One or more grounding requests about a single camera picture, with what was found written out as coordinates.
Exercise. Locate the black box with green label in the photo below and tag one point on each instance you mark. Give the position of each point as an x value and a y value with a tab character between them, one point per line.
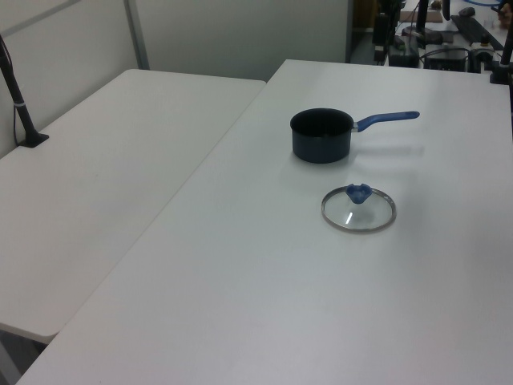
402	56

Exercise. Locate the glass lid with blue knob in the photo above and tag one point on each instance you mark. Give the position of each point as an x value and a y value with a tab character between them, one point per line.
358	218

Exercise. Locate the wide grey partition post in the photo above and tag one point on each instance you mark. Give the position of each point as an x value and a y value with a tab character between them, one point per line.
138	36

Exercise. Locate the black computer box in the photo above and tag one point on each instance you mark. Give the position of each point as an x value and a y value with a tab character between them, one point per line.
447	60

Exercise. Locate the white desk device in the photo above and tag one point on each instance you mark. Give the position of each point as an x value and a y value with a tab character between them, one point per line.
485	56

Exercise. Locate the black computer mouse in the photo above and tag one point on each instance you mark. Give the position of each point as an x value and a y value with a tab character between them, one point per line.
467	11

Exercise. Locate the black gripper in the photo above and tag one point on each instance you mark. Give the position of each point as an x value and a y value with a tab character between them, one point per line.
380	29

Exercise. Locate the black monitor stand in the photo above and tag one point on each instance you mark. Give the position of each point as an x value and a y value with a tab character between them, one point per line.
421	24

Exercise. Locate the brown board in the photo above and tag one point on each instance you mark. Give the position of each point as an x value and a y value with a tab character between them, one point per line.
435	17

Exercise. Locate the white side table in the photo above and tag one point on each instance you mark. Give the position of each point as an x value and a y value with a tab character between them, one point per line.
100	180

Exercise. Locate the black keyboard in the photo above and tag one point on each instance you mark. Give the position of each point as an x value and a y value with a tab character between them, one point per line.
475	28

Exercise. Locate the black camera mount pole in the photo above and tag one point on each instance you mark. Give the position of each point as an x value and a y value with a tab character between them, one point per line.
16	96
506	52

